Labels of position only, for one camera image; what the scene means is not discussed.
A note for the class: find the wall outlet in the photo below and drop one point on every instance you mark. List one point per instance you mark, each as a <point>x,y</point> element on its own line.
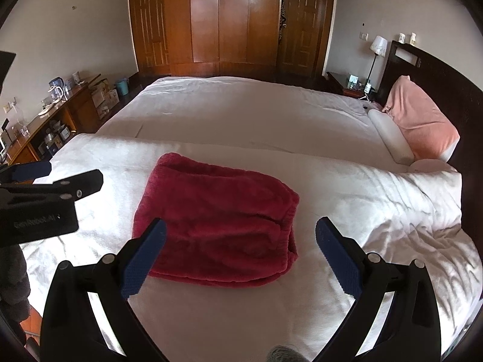
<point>7,107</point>

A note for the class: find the dark wooden nightstand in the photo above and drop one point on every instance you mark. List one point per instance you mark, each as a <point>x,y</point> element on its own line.
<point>337,81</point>

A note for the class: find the white pillow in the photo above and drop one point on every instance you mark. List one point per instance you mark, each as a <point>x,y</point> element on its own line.
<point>390,137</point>

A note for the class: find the white shade table lamp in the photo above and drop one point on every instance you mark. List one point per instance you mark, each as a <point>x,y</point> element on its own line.
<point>378,44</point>

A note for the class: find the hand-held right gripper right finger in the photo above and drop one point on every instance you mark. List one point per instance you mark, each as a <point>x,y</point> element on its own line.
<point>337,256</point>

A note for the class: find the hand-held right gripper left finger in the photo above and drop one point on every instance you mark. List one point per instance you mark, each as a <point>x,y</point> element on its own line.
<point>143,260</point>

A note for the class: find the hanging patterned scarf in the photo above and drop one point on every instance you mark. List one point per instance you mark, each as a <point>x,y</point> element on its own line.
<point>283,19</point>

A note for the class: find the printed cardboard box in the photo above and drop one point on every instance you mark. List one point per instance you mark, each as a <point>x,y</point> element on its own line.
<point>103,96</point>

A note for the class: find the pink pillow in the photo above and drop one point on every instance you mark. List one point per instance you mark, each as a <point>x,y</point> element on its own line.
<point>419,120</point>

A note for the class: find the small picture frame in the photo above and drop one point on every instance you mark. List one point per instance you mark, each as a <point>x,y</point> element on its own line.
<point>353,80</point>

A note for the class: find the dark wooden headboard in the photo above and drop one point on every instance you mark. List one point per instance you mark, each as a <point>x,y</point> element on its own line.
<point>445,75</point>

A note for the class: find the blue waste bin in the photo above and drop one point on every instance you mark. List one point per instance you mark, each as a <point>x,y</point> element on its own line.
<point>121,87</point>

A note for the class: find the person's grey trouser leg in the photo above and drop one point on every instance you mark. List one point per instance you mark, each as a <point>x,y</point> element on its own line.
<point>285,354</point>

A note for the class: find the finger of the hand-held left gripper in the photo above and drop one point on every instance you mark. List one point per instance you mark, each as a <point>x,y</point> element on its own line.
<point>30,170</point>
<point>83,183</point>

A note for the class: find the glass electric kettle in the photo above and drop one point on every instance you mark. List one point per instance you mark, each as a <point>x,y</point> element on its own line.
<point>56,94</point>

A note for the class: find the wooden sideboard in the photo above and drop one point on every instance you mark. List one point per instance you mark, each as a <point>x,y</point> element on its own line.
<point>75,109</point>

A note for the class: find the wooden wardrobe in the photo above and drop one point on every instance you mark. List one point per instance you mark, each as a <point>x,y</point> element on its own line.
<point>207,22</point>

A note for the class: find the bed with white sheet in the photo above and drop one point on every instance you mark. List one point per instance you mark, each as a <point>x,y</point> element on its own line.
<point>245,109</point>

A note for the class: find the wooden door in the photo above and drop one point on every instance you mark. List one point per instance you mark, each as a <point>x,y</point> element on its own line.
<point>302,26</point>

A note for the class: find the small white bottle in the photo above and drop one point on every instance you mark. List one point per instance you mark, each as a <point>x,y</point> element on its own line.
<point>402,38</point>
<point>413,37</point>

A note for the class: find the red fleece pants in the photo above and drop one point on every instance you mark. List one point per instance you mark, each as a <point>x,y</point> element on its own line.
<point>211,211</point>

